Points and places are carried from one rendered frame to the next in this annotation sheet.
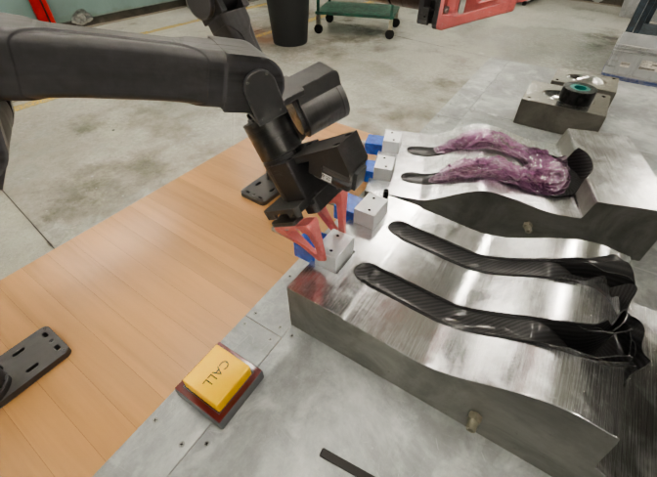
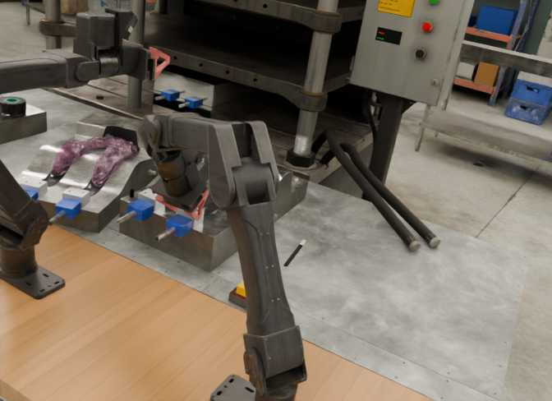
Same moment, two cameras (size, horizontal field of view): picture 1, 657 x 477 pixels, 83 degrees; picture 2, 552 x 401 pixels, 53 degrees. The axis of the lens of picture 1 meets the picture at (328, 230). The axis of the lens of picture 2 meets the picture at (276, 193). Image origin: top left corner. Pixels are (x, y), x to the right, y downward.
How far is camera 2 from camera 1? 1.17 m
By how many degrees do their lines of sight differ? 79
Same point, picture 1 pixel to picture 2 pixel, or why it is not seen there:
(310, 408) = not seen: hidden behind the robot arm
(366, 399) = not seen: hidden behind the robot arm
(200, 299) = (183, 315)
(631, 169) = (134, 122)
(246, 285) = (172, 292)
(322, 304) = (227, 227)
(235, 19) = not seen: outside the picture
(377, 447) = (280, 251)
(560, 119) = (23, 126)
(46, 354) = (237, 385)
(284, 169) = (194, 168)
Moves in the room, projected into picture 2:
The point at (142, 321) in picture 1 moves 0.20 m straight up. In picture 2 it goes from (202, 343) to (213, 251)
